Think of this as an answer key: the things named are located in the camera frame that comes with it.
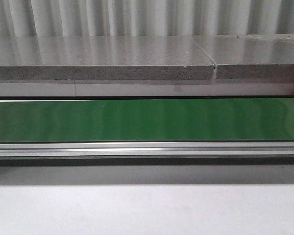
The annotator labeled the grey stone slab right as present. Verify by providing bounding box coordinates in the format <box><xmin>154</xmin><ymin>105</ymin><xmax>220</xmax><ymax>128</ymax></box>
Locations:
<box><xmin>193</xmin><ymin>34</ymin><xmax>294</xmax><ymax>83</ymax></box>

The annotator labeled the grey stone slab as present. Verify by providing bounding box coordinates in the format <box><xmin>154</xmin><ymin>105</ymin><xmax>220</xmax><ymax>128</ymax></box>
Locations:
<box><xmin>193</xmin><ymin>34</ymin><xmax>294</xmax><ymax>83</ymax></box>
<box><xmin>0</xmin><ymin>36</ymin><xmax>214</xmax><ymax>80</ymax></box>

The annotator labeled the green conveyor belt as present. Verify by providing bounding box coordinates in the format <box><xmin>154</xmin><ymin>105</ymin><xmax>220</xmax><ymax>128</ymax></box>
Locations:
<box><xmin>0</xmin><ymin>98</ymin><xmax>294</xmax><ymax>142</ymax></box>

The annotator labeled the aluminium conveyor side rail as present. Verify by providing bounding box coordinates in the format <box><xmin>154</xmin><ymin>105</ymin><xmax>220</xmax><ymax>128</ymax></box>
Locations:
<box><xmin>0</xmin><ymin>141</ymin><xmax>294</xmax><ymax>160</ymax></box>

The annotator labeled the white pleated curtain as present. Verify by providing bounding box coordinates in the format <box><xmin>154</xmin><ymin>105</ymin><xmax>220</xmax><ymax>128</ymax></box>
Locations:
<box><xmin>0</xmin><ymin>0</ymin><xmax>294</xmax><ymax>37</ymax></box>

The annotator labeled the grey stone slab left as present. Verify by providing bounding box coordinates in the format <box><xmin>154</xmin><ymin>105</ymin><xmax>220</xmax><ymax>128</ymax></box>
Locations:
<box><xmin>0</xmin><ymin>36</ymin><xmax>214</xmax><ymax>80</ymax></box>

